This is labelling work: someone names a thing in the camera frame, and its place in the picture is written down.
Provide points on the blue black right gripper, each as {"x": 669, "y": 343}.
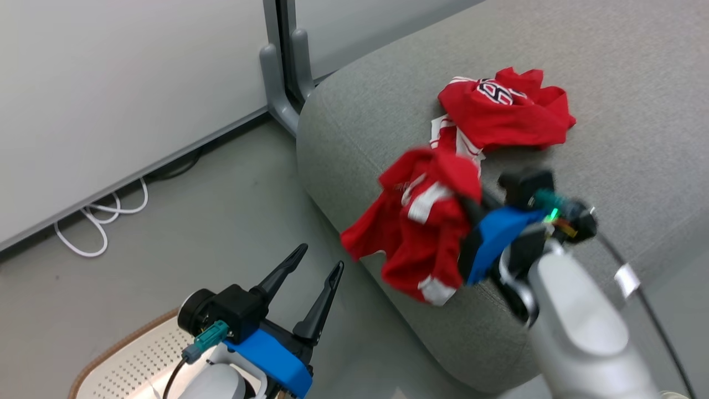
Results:
{"x": 490, "y": 244}

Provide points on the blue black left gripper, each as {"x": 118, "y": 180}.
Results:
{"x": 277, "y": 360}

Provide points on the red garment with white stripes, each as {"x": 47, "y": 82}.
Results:
{"x": 421, "y": 238}

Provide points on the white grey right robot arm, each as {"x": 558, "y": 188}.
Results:
{"x": 581, "y": 332}

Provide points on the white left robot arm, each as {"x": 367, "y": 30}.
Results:
{"x": 216, "y": 385}

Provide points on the grey fabric sofa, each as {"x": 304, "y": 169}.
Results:
{"x": 637, "y": 111}

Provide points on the beige plastic laundry basket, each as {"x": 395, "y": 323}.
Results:
{"x": 127, "y": 366}

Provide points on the grey partition leg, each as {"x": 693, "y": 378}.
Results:
{"x": 302, "y": 61}
{"x": 277, "y": 94}

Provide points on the narrow white partition panel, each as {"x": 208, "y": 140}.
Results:
{"x": 354, "y": 27}

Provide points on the large white partition panel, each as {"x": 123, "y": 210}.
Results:
{"x": 111, "y": 83}

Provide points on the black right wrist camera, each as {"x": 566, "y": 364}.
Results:
{"x": 523, "y": 188}

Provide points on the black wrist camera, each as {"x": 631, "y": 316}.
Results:
{"x": 232, "y": 310}
{"x": 523, "y": 188}

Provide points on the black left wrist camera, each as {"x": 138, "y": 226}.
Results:
{"x": 232, "y": 310}

